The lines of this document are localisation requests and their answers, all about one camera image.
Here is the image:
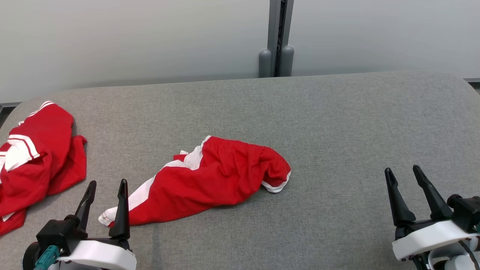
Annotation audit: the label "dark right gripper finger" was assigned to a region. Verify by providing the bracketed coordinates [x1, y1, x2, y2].
[384, 168, 416, 226]
[412, 165, 454, 221]

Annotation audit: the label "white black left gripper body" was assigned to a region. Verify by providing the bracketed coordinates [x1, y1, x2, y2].
[67, 235, 137, 270]

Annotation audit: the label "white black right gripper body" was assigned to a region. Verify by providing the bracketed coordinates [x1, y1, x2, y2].
[392, 217, 480, 270]

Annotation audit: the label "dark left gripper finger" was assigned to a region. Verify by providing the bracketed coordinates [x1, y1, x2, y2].
[109, 179, 131, 240]
[75, 180, 97, 230]

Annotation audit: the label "red white jersey shirt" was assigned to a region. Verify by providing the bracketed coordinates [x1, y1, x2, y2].
[0, 100, 88, 236]

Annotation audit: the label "red white shorts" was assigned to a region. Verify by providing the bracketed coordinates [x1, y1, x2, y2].
[99, 136, 292, 227]

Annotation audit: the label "teal left cable connector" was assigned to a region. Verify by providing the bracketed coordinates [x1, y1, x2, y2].
[34, 245, 60, 270]

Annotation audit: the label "grey cylindrical post foot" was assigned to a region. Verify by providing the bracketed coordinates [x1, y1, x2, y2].
[279, 46, 295, 77]
[258, 50, 272, 78]

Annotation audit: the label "grey vertical wall post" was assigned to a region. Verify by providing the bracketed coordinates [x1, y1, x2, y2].
[267, 0, 294, 77]

